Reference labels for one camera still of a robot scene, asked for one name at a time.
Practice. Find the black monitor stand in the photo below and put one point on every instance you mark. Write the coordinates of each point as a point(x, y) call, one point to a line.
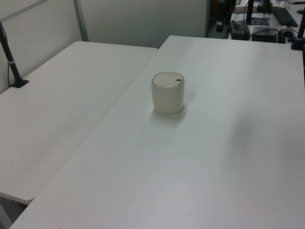
point(250, 12)

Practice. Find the small black cube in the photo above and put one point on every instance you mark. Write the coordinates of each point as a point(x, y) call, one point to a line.
point(219, 26)

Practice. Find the black camera stand pole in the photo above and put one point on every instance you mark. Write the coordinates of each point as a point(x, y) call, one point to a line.
point(9, 57)

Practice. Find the black electronics box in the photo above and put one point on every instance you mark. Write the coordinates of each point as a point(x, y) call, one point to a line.
point(264, 34)

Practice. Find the beige trash bin lid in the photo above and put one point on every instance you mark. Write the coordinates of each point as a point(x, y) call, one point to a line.
point(166, 80)

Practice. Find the beige round trash bin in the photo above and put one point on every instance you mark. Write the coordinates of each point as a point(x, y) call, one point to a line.
point(166, 101)

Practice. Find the black clamp stand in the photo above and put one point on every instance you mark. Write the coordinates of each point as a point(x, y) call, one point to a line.
point(297, 43)

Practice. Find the brown cardboard piece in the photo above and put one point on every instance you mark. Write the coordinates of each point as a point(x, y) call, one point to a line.
point(240, 10)

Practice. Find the black keyboard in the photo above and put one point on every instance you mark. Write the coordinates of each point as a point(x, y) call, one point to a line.
point(284, 16)

